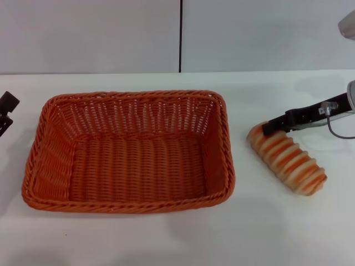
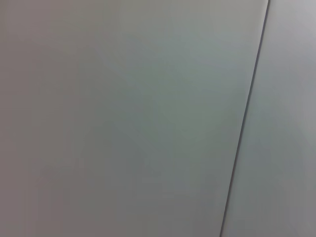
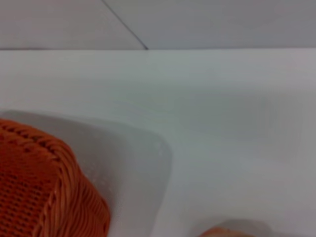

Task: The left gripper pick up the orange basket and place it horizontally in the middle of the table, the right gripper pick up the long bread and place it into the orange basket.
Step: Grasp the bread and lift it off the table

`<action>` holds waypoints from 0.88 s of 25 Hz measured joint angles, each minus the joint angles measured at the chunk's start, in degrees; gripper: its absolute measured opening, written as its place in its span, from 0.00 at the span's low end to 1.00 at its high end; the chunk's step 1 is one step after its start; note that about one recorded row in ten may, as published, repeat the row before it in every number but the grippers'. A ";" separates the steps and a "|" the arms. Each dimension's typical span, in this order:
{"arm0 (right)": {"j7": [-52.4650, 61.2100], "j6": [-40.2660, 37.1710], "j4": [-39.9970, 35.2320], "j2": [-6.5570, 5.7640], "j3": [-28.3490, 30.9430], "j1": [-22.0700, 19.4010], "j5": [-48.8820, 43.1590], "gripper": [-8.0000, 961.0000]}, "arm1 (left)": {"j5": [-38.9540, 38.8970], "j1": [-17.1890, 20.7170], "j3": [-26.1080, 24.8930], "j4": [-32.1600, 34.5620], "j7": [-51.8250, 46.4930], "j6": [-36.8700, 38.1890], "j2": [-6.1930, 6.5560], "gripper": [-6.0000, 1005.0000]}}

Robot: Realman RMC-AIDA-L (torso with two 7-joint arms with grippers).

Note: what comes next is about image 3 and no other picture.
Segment orange striped bread roll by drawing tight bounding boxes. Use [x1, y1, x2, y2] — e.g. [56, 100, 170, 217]
[201, 227, 259, 237]

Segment orange woven plastic basket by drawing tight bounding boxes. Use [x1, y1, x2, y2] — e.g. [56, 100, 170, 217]
[0, 118, 111, 237]

